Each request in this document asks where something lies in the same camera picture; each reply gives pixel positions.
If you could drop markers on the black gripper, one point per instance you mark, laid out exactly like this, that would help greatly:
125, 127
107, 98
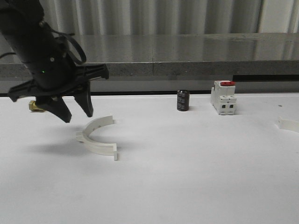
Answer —
53, 76

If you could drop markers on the white half-ring pipe clamp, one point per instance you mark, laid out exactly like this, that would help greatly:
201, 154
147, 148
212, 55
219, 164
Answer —
287, 124

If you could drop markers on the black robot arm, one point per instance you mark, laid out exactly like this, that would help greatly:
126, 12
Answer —
23, 26

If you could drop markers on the brass valve red handwheel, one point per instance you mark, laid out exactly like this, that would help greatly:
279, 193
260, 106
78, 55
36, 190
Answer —
34, 108

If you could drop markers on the grey stone counter ledge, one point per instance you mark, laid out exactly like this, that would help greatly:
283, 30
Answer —
257, 62

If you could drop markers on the black cylindrical capacitor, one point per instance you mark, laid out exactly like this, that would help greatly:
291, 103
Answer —
183, 98

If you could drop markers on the white circuit breaker red switch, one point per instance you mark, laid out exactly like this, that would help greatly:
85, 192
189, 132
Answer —
223, 97

